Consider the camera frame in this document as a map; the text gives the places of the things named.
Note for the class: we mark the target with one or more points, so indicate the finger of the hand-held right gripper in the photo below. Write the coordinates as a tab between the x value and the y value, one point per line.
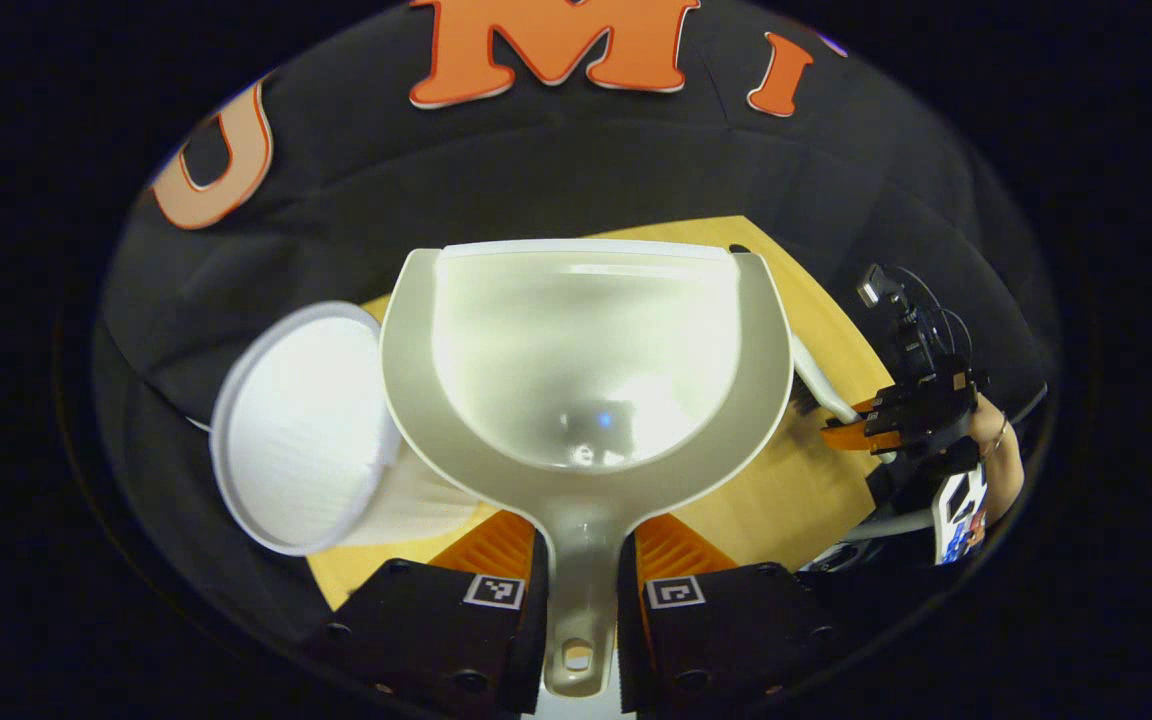
851	432

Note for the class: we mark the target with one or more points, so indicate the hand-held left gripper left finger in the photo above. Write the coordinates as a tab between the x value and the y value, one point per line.
531	640

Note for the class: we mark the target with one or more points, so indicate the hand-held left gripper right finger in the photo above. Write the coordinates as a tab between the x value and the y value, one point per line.
631	640

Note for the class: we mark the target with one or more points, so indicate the small white broom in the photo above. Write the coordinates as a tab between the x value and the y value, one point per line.
821	380

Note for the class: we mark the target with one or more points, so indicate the grey plastic dustpan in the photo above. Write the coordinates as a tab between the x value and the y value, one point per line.
586	360

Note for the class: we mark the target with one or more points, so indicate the white ribbed garbage bin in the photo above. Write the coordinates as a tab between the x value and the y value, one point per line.
306	430

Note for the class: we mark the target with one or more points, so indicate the black backdrop cloth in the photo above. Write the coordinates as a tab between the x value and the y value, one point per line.
536	160

